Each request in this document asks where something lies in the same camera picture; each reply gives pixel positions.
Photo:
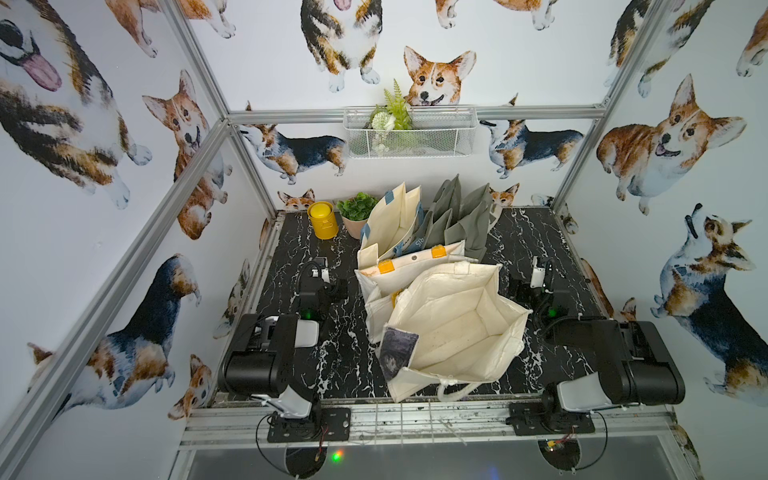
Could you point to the cream canvas bag with photo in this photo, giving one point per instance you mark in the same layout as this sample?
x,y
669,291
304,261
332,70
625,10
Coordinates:
x,y
453,329

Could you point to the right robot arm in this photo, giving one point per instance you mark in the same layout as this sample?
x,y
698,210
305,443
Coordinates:
x,y
632,366

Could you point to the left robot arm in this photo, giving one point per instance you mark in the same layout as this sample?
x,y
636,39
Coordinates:
x,y
260,360

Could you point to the cream bag with blue print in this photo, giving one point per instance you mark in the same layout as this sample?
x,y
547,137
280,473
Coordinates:
x,y
390,226

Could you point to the grey-green canvas bag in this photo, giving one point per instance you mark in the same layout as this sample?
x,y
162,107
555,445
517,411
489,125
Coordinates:
x,y
454,217

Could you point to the small potted green plant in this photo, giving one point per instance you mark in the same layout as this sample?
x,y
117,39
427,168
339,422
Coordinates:
x,y
355,212

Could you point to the yellow cylindrical canister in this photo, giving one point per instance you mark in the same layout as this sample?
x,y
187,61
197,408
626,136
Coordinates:
x,y
323,220

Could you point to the fern and white flower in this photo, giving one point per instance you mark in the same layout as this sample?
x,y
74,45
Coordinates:
x,y
391,124

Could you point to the white wire mesh basket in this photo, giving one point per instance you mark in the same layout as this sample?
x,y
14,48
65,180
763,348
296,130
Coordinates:
x,y
438,132

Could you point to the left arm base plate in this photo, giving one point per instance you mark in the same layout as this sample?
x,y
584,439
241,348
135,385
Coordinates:
x,y
327,424

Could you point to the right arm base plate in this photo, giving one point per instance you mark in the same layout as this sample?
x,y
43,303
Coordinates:
x,y
533,418

